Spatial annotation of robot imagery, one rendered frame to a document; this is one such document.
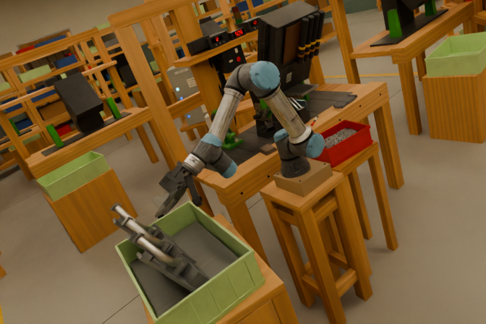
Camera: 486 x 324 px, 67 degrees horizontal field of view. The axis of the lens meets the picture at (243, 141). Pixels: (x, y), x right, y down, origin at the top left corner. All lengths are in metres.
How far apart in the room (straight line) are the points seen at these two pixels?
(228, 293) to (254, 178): 0.85
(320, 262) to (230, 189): 0.60
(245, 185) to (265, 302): 0.79
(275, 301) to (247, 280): 0.14
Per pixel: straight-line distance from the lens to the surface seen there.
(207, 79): 2.57
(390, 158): 3.08
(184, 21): 2.52
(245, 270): 1.44
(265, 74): 1.47
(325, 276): 2.05
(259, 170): 2.13
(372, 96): 2.77
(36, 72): 8.82
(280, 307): 1.57
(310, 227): 1.85
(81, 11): 12.38
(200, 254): 1.72
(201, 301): 1.41
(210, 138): 1.37
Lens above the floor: 1.83
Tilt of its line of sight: 22 degrees down
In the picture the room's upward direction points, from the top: 20 degrees counter-clockwise
